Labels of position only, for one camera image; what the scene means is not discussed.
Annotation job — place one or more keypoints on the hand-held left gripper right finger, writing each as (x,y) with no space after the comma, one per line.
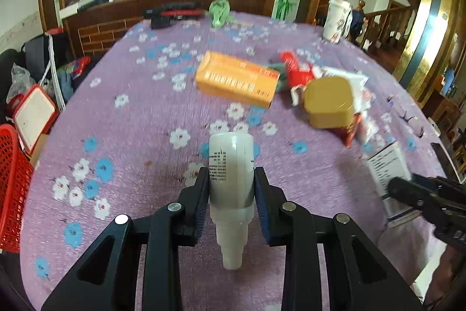
(263,220)

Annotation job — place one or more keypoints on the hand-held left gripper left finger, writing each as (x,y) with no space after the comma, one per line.
(201,223)

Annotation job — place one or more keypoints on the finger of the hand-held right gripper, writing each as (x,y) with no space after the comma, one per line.
(411,194)
(444,189)

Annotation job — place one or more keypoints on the white and blue medicine box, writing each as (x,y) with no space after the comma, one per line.
(389,161)

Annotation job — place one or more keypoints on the white plastic bottle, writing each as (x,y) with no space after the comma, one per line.
(231,158)

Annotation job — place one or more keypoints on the red plastic basket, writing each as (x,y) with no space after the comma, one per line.
(12,187)

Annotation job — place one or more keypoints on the red crumpled wrapper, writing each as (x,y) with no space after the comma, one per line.
(350,135)

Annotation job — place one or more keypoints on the purple floral tablecloth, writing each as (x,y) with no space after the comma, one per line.
(145,136)

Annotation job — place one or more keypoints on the blue water jug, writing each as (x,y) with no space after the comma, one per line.
(449,81)

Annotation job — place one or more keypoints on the yellow lidded container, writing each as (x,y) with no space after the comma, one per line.
(327,99)

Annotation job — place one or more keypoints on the light green tissue packet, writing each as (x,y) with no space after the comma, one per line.
(281,87)

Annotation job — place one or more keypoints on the orange cardboard box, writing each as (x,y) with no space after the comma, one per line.
(233,77)

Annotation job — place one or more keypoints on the wooden stair railing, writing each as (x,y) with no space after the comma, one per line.
(386,23)

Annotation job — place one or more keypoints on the white patterned cup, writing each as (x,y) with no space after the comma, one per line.
(335,19)

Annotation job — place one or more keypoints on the red framed white board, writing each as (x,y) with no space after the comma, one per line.
(32,114)

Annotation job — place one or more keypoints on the red patterned bag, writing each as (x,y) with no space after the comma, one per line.
(76,66)

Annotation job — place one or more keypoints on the black and red tool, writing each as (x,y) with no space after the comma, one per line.
(164,17)

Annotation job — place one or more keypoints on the green cloth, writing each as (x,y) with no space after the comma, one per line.
(219,10)

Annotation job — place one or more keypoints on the wooden counter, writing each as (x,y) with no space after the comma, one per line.
(109,26)

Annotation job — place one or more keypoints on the clear plastic bag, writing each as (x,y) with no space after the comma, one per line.
(20,81)

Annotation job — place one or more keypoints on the black bag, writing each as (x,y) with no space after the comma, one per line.
(36,52)

